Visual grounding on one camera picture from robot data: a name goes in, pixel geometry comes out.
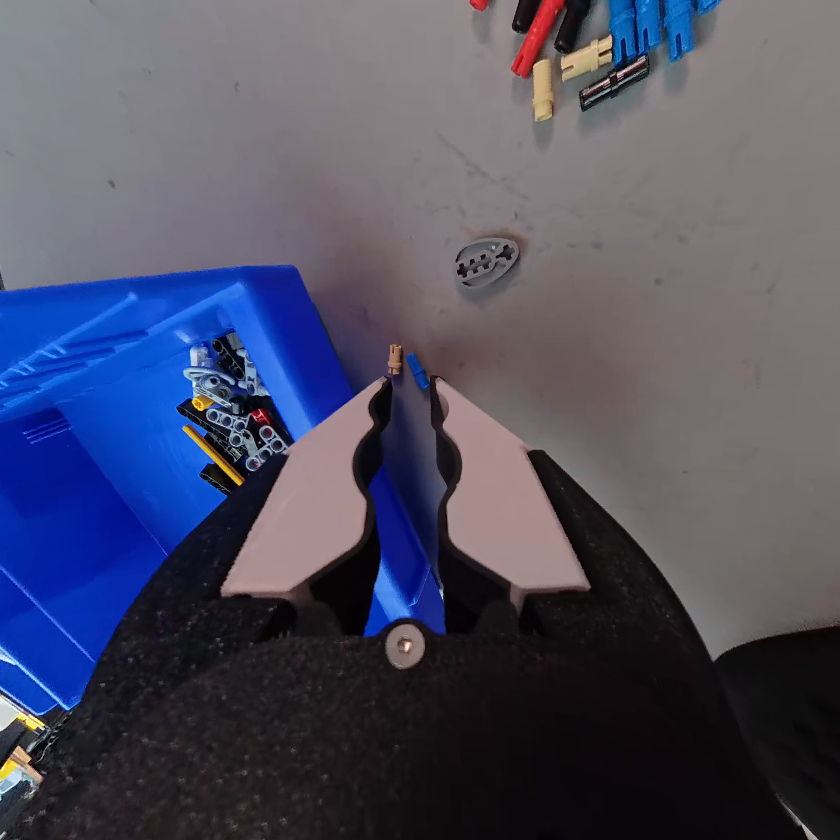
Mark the heap of dark toy parts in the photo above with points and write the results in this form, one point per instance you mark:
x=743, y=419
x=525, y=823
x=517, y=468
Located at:
x=236, y=420

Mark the clear bag of toy parts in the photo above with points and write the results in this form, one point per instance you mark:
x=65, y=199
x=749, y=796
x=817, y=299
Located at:
x=19, y=768

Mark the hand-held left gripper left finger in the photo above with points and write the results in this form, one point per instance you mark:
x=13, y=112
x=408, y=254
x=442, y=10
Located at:
x=308, y=512

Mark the blue plastic bin with label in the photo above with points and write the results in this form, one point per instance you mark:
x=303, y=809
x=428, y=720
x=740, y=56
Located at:
x=79, y=525

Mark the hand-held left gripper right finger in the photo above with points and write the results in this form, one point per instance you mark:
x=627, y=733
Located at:
x=505, y=518

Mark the blue toy pin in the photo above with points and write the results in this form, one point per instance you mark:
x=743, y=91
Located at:
x=417, y=371

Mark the grey desk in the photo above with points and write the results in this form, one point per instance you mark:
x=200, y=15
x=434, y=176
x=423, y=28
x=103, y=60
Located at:
x=656, y=394

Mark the pile of small toy pins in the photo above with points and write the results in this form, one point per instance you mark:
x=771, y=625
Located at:
x=623, y=33

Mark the tan toy pin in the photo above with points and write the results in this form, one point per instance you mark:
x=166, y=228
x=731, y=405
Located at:
x=394, y=359

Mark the grey oval toy cam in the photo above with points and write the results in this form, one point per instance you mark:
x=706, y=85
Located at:
x=487, y=261

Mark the black chair armrest pad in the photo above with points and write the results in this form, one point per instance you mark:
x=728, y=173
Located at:
x=787, y=722

